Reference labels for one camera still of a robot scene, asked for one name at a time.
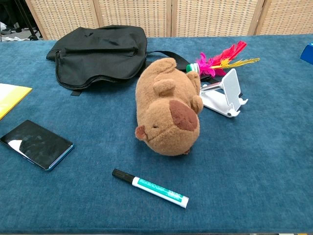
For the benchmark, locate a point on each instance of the black tripod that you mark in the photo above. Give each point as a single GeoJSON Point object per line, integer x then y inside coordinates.
{"type": "Point", "coordinates": [33, 37]}

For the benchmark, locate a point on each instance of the white folding phone stand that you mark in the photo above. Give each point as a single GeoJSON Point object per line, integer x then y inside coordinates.
{"type": "Point", "coordinates": [231, 90]}

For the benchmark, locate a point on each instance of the black smartphone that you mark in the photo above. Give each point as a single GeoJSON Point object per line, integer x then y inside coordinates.
{"type": "Point", "coordinates": [36, 144]}

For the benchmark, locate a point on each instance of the blue table cloth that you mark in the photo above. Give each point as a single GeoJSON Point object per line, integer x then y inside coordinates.
{"type": "Point", "coordinates": [244, 159]}

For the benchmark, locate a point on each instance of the brown capybara plush toy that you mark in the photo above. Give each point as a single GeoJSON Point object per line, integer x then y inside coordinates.
{"type": "Point", "coordinates": [168, 110]}

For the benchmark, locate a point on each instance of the colourful feather shuttlecock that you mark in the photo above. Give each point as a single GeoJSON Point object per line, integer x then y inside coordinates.
{"type": "Point", "coordinates": [215, 62]}

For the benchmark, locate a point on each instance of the blue Oreo cookie box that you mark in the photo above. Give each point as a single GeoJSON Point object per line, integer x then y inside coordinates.
{"type": "Point", "coordinates": [308, 54]}

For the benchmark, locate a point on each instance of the black backpack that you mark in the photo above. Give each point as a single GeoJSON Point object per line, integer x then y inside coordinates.
{"type": "Point", "coordinates": [97, 54]}

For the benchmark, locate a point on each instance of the woven wooden folding screen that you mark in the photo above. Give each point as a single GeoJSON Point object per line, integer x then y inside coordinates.
{"type": "Point", "coordinates": [207, 17]}

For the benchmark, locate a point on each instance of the green white marker pen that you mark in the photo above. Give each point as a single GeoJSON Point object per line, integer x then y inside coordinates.
{"type": "Point", "coordinates": [156, 189]}

